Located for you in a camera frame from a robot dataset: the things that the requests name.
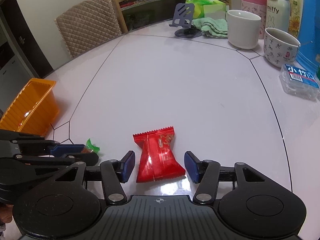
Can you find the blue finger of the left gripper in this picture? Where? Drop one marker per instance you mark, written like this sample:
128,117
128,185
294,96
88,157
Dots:
61,149

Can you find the beige quilted chair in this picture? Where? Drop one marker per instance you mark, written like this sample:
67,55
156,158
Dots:
87,25

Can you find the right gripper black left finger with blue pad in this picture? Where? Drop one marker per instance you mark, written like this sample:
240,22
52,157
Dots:
113,174

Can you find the large red snack packet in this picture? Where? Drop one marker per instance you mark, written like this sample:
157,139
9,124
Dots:
157,161

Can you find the wooden shelf unit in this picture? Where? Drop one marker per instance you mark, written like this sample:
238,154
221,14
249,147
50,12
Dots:
140,13

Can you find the grey phone stand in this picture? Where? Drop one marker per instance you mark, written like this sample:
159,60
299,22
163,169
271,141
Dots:
183,16

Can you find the white miffy thermos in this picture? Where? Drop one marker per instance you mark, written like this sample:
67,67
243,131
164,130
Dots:
278,14

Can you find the green tissue pack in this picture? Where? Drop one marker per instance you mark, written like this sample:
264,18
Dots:
214,9

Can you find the pink lidded container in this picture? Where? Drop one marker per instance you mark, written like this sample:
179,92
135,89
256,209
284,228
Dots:
257,7

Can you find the white ceramic mug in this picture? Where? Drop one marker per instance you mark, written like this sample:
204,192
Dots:
243,29

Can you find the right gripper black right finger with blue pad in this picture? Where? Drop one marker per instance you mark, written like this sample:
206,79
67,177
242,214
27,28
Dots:
205,173

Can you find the white cabinet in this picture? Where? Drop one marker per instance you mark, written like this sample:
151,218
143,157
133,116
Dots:
13,79

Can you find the orange plastic tray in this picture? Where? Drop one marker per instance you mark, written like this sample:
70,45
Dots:
33,110

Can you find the patterned white bowl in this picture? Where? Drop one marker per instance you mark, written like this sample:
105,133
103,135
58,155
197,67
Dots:
280,47

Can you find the green folded cloth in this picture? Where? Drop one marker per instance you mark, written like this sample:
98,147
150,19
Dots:
211,28

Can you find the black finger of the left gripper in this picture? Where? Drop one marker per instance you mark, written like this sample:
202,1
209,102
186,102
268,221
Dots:
90,159

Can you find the clear toothpick box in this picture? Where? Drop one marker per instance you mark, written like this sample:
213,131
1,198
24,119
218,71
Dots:
298,82

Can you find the person left hand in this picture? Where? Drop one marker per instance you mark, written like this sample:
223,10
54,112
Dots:
6,213

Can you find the green brown snack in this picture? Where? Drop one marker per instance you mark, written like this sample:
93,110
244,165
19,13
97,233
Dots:
90,148

